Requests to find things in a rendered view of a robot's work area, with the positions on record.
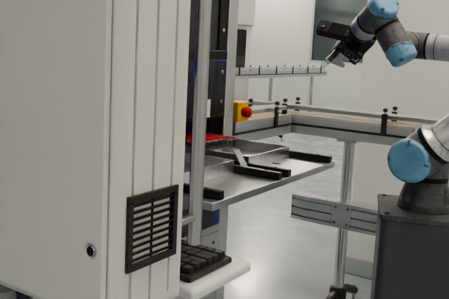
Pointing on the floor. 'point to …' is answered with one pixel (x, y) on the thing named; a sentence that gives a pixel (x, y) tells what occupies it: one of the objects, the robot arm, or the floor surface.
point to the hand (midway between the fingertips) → (328, 57)
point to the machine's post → (216, 125)
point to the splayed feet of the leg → (343, 292)
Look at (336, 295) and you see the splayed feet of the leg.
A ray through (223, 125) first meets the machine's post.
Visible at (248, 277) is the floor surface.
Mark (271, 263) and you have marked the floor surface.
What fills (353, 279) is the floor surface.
